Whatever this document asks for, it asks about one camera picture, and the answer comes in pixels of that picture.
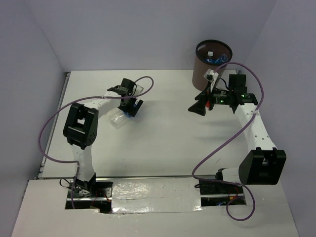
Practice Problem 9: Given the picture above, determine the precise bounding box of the blue label bottle horizontal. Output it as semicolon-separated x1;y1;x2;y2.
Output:
108;109;131;129

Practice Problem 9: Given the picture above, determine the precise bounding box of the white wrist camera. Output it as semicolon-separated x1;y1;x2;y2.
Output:
132;84;144;96
203;69;219;91

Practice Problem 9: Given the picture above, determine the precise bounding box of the brown waste bin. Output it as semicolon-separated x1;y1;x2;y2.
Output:
192;39;233;91

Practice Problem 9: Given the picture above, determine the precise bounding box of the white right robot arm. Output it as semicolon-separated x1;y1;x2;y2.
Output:
188;70;286;193

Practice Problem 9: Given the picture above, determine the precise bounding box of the blue label bottle white cap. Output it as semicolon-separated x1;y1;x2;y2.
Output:
205;51;214;63

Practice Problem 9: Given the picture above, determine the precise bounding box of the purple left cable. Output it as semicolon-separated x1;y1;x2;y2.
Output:
39;76;154;210

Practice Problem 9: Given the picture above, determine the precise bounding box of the crushed bottle blue cap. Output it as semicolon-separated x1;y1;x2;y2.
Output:
214;53;229;65

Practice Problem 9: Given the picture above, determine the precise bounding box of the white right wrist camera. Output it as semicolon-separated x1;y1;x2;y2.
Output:
203;69;219;91

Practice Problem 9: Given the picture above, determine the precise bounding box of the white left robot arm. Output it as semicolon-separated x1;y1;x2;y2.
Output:
63;78;144;197

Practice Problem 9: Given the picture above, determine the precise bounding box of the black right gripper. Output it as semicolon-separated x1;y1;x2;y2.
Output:
188;81;233;116

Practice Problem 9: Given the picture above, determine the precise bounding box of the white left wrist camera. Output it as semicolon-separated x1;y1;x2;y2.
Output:
132;84;144;96

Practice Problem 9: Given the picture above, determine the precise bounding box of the silver foil sheet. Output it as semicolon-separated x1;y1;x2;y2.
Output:
112;178;202;214

